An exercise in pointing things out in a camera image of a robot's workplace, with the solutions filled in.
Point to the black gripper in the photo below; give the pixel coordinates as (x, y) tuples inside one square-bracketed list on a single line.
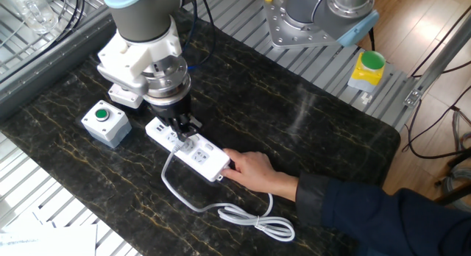
[(171, 109)]

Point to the white power strip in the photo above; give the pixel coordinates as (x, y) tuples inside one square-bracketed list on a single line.
[(206, 160)]

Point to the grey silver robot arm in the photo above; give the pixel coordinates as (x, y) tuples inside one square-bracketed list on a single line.
[(147, 17)]

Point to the right forearm navy sleeve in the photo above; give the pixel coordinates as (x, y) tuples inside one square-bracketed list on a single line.
[(386, 219)]

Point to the person's right hand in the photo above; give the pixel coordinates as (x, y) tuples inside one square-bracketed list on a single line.
[(254, 171)]

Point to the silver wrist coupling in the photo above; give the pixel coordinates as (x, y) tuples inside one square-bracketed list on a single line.
[(169, 79)]

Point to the white box with red button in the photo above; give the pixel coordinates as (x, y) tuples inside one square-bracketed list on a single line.
[(123, 98)]

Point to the grey box with green button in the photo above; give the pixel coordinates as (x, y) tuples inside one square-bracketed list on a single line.
[(106, 125)]

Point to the white paper sheets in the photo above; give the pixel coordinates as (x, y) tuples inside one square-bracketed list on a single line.
[(48, 241)]

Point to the small white plastic piece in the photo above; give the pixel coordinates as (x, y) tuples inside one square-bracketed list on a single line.
[(366, 98)]

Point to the yellow box with green button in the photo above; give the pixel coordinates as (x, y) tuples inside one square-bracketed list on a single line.
[(366, 74)]

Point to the clear plastic container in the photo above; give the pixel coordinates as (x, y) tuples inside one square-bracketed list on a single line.
[(29, 11)]

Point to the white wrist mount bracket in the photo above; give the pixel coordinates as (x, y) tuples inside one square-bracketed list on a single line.
[(136, 57)]

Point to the silver robot mount plate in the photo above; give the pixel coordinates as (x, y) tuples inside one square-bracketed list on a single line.
[(290, 31)]

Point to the aluminium frame pole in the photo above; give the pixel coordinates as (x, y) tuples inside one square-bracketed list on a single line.
[(441, 57)]

